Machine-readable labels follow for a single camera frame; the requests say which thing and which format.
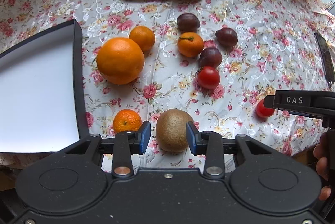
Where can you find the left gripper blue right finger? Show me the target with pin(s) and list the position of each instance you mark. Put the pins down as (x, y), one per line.
(197, 141)

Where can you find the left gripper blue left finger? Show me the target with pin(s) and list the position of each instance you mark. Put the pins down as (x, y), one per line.
(139, 140)

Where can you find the small mandarin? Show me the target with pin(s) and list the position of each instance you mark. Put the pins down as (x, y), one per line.
(126, 120)

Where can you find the brown kiwi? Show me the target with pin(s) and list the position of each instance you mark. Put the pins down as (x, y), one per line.
(171, 130)

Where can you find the red tomato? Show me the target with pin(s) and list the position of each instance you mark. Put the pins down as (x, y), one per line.
(208, 77)
(262, 111)

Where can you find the large orange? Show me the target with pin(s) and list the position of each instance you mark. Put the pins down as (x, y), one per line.
(120, 60)

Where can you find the dark plum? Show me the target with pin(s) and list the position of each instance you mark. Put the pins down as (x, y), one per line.
(227, 37)
(188, 22)
(210, 56)

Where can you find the mandarin with stem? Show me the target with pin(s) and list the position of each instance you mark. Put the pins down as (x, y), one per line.
(190, 44)

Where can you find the mandarin without stem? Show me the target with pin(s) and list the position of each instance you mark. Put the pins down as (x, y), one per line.
(143, 37)

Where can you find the person's right hand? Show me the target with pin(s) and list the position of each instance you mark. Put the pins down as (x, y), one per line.
(320, 152)

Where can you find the black smartphone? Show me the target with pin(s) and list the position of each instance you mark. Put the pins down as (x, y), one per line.
(326, 59)

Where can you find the floral tablecloth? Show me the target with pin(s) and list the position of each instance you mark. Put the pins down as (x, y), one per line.
(276, 50)

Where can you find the black box white inside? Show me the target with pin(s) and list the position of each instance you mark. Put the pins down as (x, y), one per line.
(42, 95)

